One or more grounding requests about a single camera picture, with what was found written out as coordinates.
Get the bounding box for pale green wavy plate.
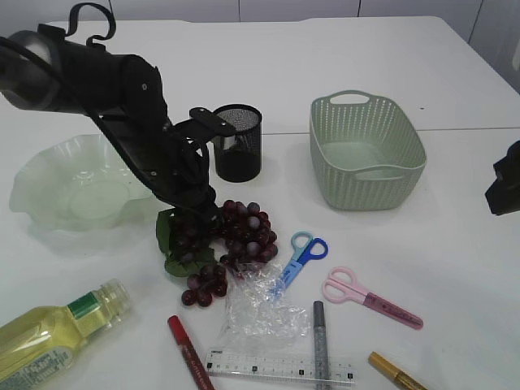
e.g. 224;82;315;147
9;134;154;231

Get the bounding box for yellow tea bottle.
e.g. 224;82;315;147
1;279;131;389

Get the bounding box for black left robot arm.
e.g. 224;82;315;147
1;6;234;223

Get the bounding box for gold marker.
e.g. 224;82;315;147
368;352;427;390

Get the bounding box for purple artificial grape bunch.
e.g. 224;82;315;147
155;200;278;307

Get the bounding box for red marker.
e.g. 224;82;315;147
167;315;215;390

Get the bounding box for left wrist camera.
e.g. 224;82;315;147
188;107;237;142

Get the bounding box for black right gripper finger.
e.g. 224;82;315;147
485;141;519;215

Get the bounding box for blue safety scissors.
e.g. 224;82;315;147
269;232;328;301

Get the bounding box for green woven plastic basket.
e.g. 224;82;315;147
310;92;427;211

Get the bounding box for clear plastic sheet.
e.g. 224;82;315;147
222;262;310;341

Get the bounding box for black mesh pen cup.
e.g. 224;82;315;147
213;104;262;183

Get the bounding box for pink safety scissors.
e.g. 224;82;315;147
322;266;423;330

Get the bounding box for silver glitter marker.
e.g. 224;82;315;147
313;301;331;389

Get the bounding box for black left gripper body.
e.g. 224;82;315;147
100;109;219;219

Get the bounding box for clear plastic ruler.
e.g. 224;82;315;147
204;348;358;388

